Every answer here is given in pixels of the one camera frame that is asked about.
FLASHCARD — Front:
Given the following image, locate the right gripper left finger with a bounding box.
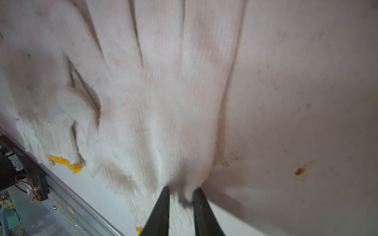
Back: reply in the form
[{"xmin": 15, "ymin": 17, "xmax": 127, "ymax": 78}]
[{"xmin": 140, "ymin": 186, "xmax": 170, "ymax": 236}]

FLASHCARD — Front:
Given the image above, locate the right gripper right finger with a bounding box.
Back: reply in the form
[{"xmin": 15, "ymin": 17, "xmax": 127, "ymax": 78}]
[{"xmin": 193, "ymin": 188, "xmax": 225, "ymax": 236}]

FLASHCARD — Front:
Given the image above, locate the white glove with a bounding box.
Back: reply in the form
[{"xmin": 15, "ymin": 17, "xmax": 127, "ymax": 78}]
[
  {"xmin": 58, "ymin": 0, "xmax": 247, "ymax": 235},
  {"xmin": 1, "ymin": 1, "xmax": 98, "ymax": 173}
]

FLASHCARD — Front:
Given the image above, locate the aluminium front rail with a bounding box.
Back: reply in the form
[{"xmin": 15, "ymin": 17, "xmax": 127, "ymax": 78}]
[{"xmin": 1, "ymin": 129, "xmax": 122, "ymax": 236}]

